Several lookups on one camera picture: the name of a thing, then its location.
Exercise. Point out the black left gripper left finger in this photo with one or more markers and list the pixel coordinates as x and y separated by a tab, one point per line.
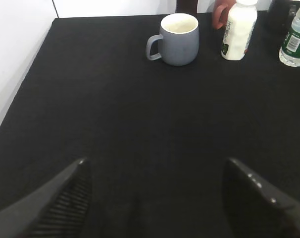
57	209

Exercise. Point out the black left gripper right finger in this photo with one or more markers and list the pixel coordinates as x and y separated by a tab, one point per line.
255	208

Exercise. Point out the grey ceramic mug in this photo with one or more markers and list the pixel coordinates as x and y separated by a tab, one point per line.
177	43

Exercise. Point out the black paper cup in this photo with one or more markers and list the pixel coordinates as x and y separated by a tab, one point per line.
281	14

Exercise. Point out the clear water bottle green label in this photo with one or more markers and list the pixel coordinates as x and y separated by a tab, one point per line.
289	53

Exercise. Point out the white milk bottle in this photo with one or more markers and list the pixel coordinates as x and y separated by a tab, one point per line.
240	24

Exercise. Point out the red ceramic mug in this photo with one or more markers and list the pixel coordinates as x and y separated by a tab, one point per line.
220	13

